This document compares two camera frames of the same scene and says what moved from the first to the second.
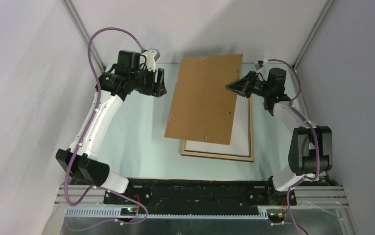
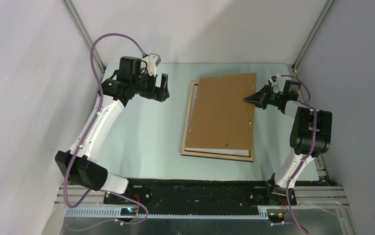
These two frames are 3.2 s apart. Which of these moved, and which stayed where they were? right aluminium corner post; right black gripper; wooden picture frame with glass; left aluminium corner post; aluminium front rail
Moved: wooden picture frame with glass; right black gripper
Stayed: right aluminium corner post; left aluminium corner post; aluminium front rail
